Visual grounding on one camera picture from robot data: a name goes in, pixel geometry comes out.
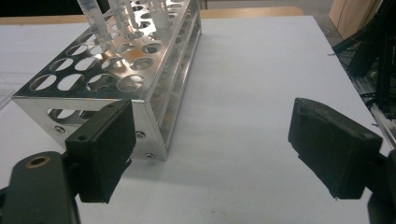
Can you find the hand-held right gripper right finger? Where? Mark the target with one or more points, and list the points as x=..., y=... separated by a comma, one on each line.
x=333, y=149

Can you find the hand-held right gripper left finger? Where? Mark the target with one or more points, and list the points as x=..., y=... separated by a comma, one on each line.
x=99, y=155

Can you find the metal test tube rack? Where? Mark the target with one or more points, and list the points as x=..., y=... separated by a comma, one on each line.
x=149, y=124

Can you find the orange-capped clear test tube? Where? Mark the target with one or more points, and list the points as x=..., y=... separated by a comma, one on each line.
x=120, y=15
x=132, y=15
x=162, y=18
x=95, y=18

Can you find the black metal stand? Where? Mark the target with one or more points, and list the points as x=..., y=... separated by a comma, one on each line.
x=383, y=46

